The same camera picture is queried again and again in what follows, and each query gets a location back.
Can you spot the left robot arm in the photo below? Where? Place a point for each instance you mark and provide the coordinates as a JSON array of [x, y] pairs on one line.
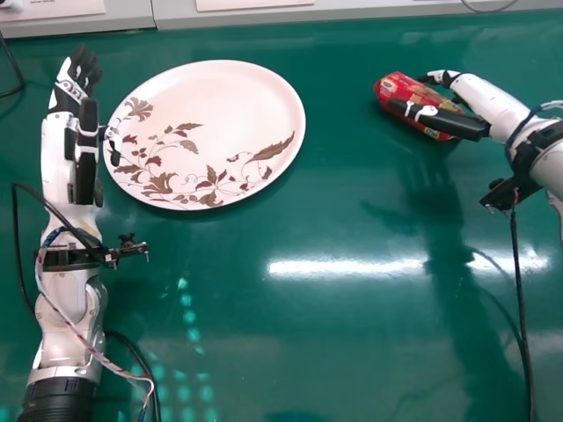
[[66, 307]]

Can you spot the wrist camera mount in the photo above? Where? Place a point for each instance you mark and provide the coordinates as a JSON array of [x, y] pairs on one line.
[[506, 195], [127, 252]]

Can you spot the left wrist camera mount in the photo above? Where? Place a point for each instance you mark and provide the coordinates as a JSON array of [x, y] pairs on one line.
[[127, 252]]

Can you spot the white socket strip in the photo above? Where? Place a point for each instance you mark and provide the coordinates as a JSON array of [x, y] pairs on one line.
[[66, 9], [255, 4]]

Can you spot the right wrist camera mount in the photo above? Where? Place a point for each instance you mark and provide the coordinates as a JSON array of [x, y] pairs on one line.
[[506, 195]]

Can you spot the white plug adapter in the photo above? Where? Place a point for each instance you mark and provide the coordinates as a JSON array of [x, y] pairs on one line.
[[11, 4]]

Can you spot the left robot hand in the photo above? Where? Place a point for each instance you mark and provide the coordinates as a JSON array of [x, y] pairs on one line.
[[55, 167]]

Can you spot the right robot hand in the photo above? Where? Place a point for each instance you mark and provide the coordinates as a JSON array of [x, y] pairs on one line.
[[488, 101]]

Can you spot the plate with brown leaf pattern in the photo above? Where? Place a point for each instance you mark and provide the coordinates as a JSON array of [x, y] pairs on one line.
[[220, 123]]

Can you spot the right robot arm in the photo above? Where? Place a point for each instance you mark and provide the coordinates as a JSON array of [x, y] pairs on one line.
[[552, 171]]

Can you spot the red biscuit packet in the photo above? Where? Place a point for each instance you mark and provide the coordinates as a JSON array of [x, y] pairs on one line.
[[396, 88]]

